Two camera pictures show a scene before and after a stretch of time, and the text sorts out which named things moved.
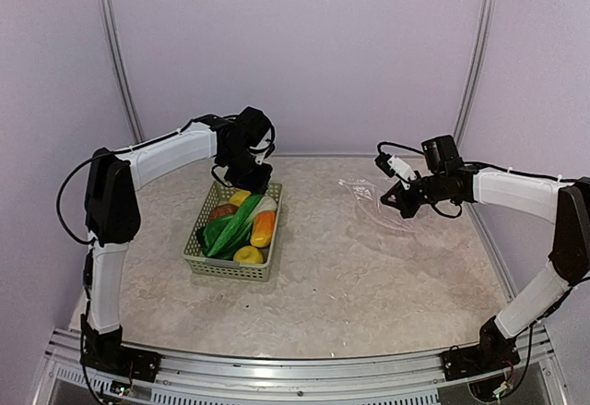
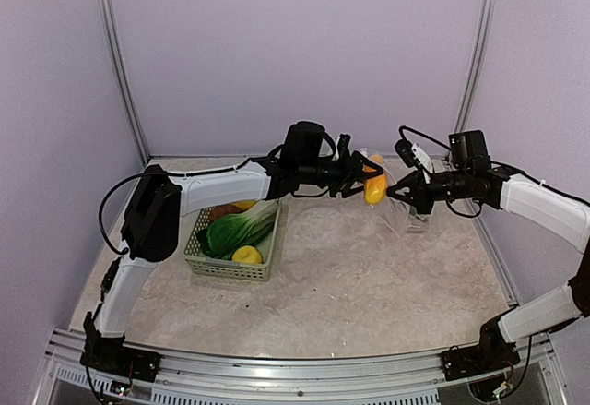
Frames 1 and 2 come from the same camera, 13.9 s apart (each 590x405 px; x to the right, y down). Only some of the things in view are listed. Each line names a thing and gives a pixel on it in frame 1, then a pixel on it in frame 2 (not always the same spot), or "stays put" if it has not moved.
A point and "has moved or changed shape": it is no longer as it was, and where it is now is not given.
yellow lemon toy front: [247, 255] stays put
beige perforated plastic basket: [198, 262] stays put
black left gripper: [258, 185] → [347, 191]
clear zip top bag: [369, 197] has moved or changed shape
